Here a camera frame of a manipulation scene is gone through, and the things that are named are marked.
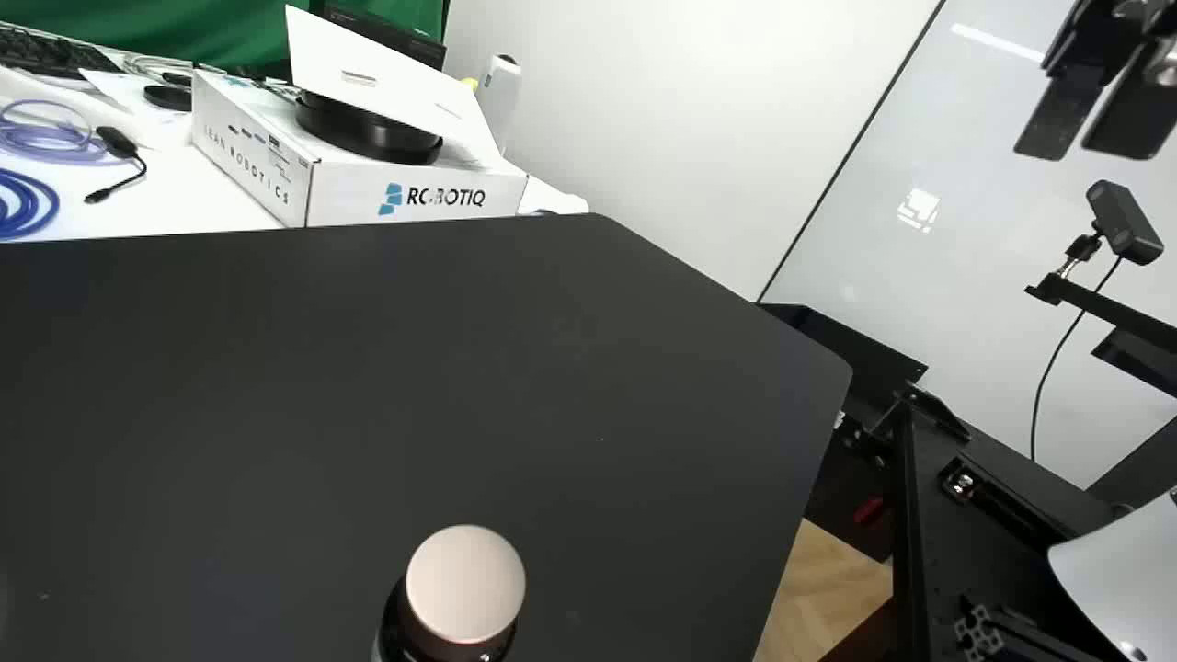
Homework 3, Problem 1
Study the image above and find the black camera cable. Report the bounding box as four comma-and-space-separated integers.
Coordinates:
1027, 250, 1124, 466

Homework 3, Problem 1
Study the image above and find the white Robotiq cardboard box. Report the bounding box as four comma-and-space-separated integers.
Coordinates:
191, 75, 531, 229

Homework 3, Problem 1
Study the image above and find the blue coiled cable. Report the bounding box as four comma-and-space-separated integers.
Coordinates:
0, 96, 115, 245

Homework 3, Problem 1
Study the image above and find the green cloth backdrop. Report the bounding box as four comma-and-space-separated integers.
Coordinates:
0, 0, 451, 69

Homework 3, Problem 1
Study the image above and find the black adapter with cable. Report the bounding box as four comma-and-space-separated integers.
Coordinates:
86, 125, 152, 205

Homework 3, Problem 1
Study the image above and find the black side camera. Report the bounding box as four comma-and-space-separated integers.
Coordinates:
1085, 180, 1165, 265

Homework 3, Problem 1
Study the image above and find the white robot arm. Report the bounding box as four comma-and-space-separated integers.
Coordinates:
1014, 0, 1177, 163

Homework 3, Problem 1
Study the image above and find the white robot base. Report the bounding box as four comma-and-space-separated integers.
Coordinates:
1049, 489, 1177, 662

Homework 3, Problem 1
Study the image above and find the black aluminium frame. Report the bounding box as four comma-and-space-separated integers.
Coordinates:
774, 304, 1177, 662

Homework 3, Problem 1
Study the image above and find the dark green bottle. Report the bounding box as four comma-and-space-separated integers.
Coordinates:
371, 523, 526, 662

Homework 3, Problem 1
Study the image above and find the black keyboard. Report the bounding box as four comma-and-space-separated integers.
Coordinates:
0, 27, 116, 77

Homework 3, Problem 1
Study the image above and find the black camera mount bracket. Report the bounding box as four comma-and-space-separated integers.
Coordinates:
1029, 273, 1177, 396

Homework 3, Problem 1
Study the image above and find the black round disc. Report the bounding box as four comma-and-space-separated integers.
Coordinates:
293, 91, 440, 167

